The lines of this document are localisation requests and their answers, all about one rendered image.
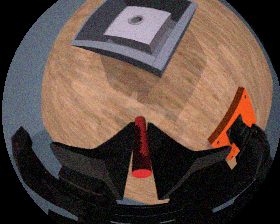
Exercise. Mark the red peg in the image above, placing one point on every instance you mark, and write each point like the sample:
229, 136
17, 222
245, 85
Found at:
141, 162

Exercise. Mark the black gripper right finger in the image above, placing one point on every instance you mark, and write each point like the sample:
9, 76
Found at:
172, 163

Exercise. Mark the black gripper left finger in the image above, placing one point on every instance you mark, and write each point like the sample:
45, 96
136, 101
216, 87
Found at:
109, 162

